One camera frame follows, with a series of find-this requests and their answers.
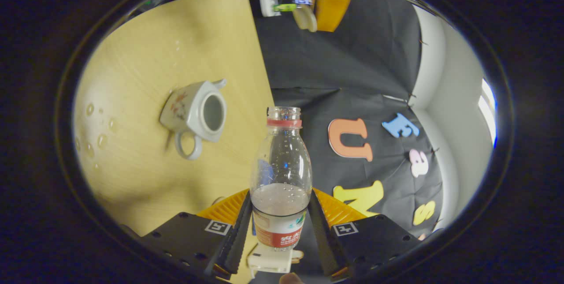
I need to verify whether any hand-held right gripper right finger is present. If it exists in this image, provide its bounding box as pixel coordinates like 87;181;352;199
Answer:
308;187;423;279

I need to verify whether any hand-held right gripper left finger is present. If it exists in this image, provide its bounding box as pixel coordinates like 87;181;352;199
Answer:
140;188;253;277

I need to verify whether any clear plastic water bottle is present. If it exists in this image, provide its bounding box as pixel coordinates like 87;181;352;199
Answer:
249;106;313;252

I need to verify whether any white toaster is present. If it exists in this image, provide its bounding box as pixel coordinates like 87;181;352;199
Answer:
247;249;294;274

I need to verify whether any black backdrop cloth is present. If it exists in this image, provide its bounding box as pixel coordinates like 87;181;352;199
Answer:
225;0;445;284

